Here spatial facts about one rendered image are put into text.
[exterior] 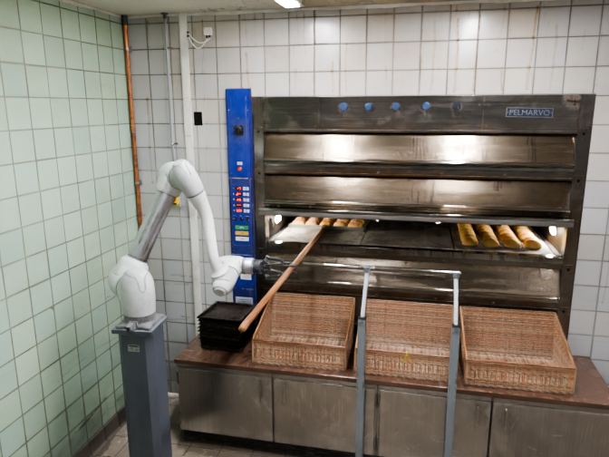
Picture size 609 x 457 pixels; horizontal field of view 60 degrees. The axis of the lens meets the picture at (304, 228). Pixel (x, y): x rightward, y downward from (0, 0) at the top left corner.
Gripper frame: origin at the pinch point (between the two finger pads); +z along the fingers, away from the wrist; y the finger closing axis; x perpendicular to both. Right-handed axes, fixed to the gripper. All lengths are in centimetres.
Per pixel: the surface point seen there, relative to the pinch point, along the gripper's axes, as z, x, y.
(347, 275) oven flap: 24, -55, 20
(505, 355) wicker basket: 120, -45, 61
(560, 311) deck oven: 151, -56, 34
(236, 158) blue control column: -48, -53, -54
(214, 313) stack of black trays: -56, -27, 41
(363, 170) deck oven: 32, -56, -47
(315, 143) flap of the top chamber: 3, -57, -63
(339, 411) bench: 27, -1, 83
